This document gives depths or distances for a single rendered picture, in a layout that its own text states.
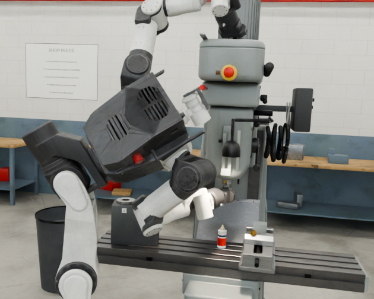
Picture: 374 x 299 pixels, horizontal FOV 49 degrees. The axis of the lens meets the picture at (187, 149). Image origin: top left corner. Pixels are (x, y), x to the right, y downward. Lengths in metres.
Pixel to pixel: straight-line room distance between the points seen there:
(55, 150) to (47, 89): 5.45
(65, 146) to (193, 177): 0.43
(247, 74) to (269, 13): 4.55
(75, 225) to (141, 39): 0.71
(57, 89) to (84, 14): 1.21
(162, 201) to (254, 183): 0.92
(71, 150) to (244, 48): 0.74
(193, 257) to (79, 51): 5.14
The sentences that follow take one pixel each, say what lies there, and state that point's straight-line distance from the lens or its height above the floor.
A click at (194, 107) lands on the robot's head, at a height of 1.63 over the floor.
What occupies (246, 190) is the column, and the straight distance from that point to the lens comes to 2.25.
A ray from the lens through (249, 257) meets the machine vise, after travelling 1.75.
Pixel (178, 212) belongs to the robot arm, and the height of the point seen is 1.22.
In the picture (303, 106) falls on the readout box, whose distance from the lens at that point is 2.04.
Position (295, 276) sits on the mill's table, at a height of 0.92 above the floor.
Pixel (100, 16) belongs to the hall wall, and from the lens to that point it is 6.58.
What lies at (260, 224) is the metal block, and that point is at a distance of 1.89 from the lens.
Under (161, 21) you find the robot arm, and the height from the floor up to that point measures 1.95.
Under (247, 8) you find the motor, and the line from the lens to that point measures 2.03.
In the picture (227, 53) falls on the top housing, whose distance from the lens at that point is 1.62.
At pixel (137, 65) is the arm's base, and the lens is 1.48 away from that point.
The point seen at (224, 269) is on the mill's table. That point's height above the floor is 0.92.
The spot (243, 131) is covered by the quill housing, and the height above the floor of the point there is 1.53.
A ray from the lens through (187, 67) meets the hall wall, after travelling 6.13.
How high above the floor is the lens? 1.67
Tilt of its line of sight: 8 degrees down
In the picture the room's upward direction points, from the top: 2 degrees clockwise
